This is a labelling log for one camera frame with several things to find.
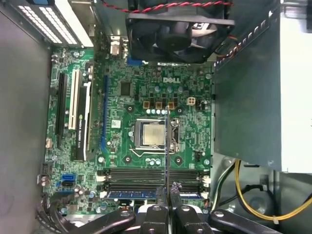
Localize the black PC case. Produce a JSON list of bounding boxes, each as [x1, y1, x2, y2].
[[0, 0, 312, 234]]

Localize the grey power supply unit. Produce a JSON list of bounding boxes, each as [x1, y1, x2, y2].
[[212, 0, 312, 174]]

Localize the white expansion slot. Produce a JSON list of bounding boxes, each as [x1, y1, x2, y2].
[[68, 69, 80, 130]]

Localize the black RAM slot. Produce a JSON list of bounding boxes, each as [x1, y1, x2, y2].
[[96, 173, 212, 182], [97, 182, 210, 192], [97, 167, 210, 175]]

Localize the red and black twisted wire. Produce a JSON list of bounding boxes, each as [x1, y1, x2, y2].
[[101, 0, 234, 13]]

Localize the blue SATA port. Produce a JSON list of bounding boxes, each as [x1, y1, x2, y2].
[[62, 173, 77, 187]]

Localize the white and black wire bundle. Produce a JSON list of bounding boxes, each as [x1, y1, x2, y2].
[[211, 164, 236, 212]]

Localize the black graphics card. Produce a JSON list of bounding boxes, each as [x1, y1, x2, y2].
[[70, 23, 105, 161]]

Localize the black cable bundle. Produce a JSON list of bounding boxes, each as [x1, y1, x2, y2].
[[35, 192, 82, 234]]

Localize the black case fan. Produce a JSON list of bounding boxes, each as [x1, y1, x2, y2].
[[125, 12, 236, 64]]

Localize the silver CPU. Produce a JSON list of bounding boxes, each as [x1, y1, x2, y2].
[[142, 123, 166, 146]]

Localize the black square chip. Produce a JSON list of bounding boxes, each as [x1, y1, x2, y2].
[[120, 82, 132, 96]]

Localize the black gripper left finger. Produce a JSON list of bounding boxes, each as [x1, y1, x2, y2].
[[81, 186, 169, 234]]

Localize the perforated metal slot cover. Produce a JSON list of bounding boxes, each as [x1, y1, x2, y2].
[[38, 6, 79, 46], [17, 4, 63, 45]]

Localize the metal wire locking lever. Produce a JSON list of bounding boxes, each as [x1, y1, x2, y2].
[[129, 146, 177, 158]]

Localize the yellow wire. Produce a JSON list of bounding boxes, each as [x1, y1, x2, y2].
[[234, 159, 312, 221]]

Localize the black expansion slot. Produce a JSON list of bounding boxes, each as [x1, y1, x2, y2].
[[55, 73, 68, 150]]

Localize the RAM memory stick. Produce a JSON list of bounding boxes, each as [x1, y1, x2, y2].
[[106, 190, 204, 200]]

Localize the green motherboard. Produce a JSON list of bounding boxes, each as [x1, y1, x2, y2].
[[43, 47, 215, 217]]

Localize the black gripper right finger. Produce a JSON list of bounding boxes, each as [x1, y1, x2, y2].
[[170, 181, 281, 234]]

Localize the metal CPU socket cover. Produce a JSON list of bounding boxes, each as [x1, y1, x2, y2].
[[129, 118, 181, 156]]

